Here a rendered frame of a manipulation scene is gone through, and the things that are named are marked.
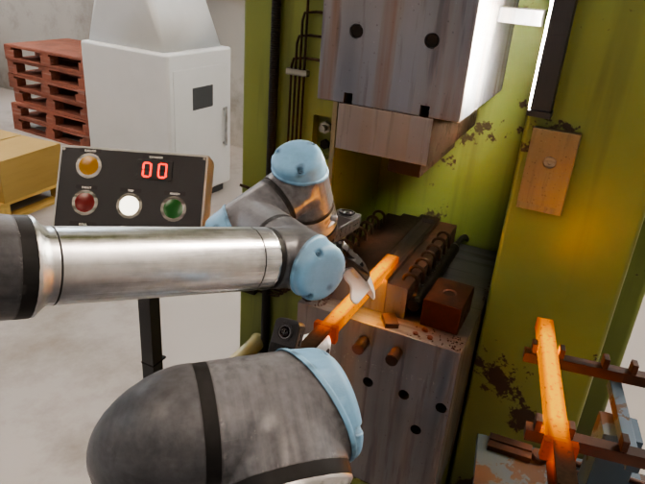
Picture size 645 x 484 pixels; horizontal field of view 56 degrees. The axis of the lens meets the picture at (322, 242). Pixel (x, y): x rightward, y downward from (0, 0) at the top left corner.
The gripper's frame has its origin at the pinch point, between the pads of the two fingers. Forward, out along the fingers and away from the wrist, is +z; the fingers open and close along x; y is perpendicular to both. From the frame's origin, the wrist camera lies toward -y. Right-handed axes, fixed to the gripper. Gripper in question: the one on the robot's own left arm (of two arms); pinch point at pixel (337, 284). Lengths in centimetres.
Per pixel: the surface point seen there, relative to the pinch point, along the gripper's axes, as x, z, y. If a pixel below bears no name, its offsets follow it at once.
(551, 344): 38.1, 8.7, -5.6
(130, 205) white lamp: -55, 2, -6
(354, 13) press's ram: -10, -29, -41
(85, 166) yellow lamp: -66, -5, -9
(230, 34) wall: -270, 189, -319
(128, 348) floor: -129, 132, -15
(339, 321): 1.3, 5.8, 4.1
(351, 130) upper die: -8.7, -9.5, -30.5
